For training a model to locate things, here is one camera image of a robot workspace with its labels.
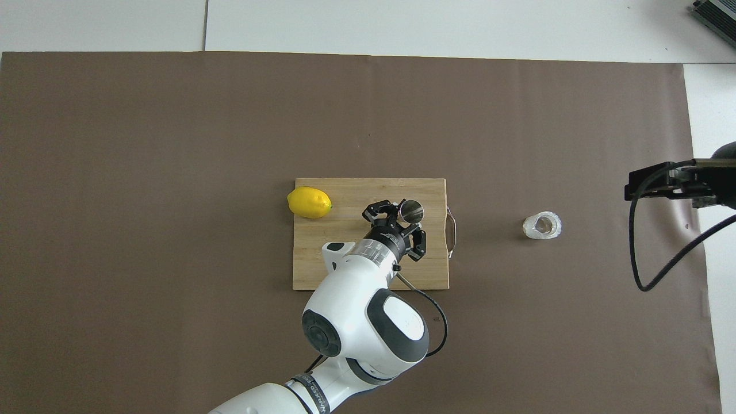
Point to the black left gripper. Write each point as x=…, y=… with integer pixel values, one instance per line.
x=388, y=238

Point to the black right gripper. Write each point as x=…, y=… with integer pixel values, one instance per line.
x=719, y=178

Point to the stainless steel jigger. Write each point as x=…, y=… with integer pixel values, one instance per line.
x=411, y=211

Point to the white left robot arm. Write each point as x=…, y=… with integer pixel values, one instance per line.
x=356, y=310

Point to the yellow lemon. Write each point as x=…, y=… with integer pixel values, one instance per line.
x=309, y=202

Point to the grey finned electronics box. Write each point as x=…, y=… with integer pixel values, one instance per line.
x=719, y=14

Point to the brown paper table mat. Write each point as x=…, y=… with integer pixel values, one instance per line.
x=115, y=172

